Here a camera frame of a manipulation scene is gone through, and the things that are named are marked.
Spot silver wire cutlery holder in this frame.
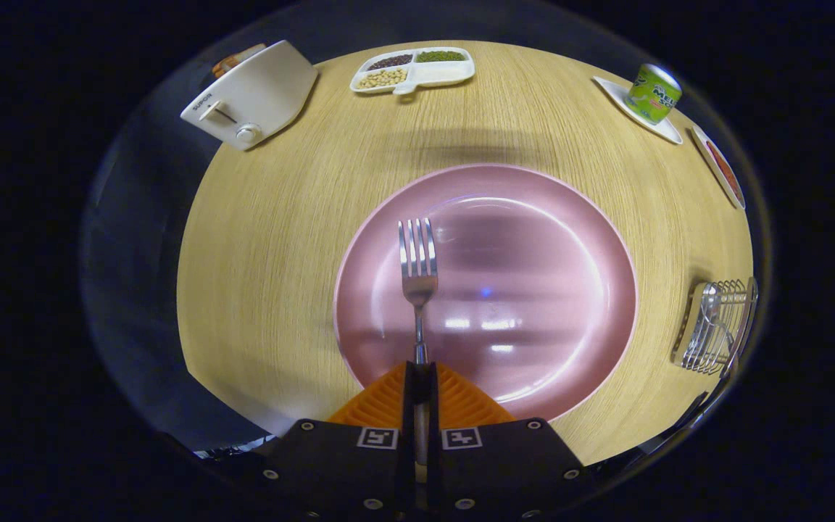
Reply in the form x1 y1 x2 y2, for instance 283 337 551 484
671 277 759 376

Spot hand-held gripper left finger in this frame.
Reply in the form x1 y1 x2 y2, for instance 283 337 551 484
240 362 417 522

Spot silver fork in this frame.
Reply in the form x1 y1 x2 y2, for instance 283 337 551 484
397 217 439 483

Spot pink round plate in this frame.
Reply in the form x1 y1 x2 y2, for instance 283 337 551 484
333 163 639 423

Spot white rectangular coaster tray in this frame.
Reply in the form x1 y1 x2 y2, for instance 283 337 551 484
592 75 684 146

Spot white oval food dish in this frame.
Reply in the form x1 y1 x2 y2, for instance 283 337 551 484
690 125 747 211

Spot toast slices in toaster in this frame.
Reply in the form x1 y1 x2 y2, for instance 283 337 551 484
212 43 266 78

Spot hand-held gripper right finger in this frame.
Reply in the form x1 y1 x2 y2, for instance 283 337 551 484
428 362 599 522

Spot white divided bean dish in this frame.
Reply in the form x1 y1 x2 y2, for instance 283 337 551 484
349 46 476 96

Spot green soda bottle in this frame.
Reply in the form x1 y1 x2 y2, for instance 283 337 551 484
623 63 683 125

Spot silver spoon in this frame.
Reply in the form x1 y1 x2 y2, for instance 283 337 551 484
699 283 743 378

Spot white toaster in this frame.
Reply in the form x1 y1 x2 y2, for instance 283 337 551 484
180 40 319 152

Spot brown meat piece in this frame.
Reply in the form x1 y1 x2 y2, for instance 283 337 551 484
707 141 743 204

